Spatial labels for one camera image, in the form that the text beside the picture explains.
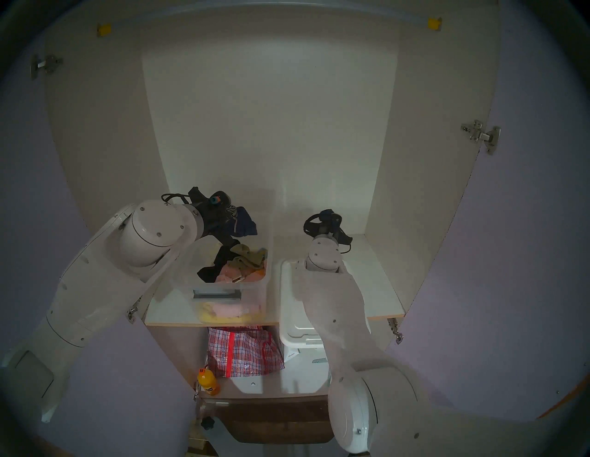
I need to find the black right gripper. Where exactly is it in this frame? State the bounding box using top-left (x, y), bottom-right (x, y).
top-left (318, 220), bottom-right (354, 252)

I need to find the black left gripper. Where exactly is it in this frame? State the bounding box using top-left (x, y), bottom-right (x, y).
top-left (189, 187), bottom-right (231, 238)

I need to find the navy striped sock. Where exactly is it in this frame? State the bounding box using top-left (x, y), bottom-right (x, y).
top-left (228, 206), bottom-right (258, 238)

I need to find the white plastic bin lid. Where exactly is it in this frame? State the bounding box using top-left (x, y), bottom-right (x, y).
top-left (279, 258), bottom-right (329, 347)

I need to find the clear plastic storage bin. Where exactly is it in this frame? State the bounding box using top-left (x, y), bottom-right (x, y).
top-left (167, 187), bottom-right (276, 324)

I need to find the olive green sock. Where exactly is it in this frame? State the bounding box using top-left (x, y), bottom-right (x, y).
top-left (230, 244), bottom-right (268, 272)

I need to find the black sock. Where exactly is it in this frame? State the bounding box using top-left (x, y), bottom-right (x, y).
top-left (197, 239), bottom-right (241, 282)

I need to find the white shelf board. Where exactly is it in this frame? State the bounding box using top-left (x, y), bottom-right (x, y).
top-left (144, 233), bottom-right (406, 328)

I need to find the pale pink cloth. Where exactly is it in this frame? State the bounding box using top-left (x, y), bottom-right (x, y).
top-left (214, 302), bottom-right (252, 318)

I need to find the red plaid woven bag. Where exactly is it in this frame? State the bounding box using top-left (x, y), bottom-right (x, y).
top-left (206, 325), bottom-right (285, 379)

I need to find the orange bottle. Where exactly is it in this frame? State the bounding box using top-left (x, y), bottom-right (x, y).
top-left (197, 368), bottom-right (221, 397)

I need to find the brown wooden panel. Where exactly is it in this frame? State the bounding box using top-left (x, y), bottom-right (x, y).
top-left (201, 398), bottom-right (337, 445)

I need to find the pale closet rod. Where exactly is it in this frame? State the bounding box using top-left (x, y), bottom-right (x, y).
top-left (111, 7), bottom-right (429, 29)

